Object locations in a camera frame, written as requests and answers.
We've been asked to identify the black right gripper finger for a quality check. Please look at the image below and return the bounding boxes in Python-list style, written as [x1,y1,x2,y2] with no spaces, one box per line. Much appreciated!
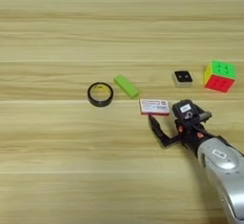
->
[198,110,213,123]
[147,114,173,148]

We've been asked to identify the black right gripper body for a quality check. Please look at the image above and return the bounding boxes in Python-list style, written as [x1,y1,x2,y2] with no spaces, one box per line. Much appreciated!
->
[165,119,217,157]

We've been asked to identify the red and white card box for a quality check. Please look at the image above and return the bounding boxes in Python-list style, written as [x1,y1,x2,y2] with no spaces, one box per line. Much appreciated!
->
[138,98,171,117]

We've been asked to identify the colourful puzzle cube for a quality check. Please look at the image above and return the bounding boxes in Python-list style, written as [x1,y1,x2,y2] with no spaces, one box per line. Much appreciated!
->
[203,59,237,93]

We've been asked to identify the black tape roll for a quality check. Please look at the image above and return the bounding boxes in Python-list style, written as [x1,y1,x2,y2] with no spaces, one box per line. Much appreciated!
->
[87,81,114,108]

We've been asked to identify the black box with white label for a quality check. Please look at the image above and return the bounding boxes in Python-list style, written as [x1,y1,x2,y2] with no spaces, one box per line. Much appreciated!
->
[172,99,199,122]

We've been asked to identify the small grey box black top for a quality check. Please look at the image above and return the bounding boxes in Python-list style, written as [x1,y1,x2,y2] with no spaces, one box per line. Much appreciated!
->
[172,70,193,89]

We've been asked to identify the green rectangular block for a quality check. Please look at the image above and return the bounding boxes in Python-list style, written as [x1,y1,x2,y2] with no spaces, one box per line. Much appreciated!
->
[112,73,140,99]

